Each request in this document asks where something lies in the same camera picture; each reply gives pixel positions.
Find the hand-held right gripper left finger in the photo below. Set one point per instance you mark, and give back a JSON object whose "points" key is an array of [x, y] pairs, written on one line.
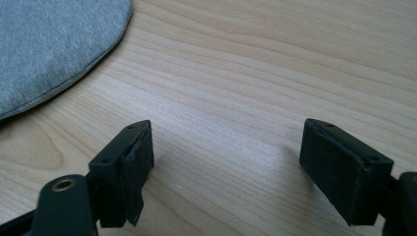
{"points": [[123, 173]]}

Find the grey fabric cushion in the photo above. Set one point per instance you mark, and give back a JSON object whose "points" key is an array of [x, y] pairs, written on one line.
{"points": [[49, 49]]}

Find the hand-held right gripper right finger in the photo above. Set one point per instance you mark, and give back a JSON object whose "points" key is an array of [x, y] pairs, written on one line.
{"points": [[341, 173]]}

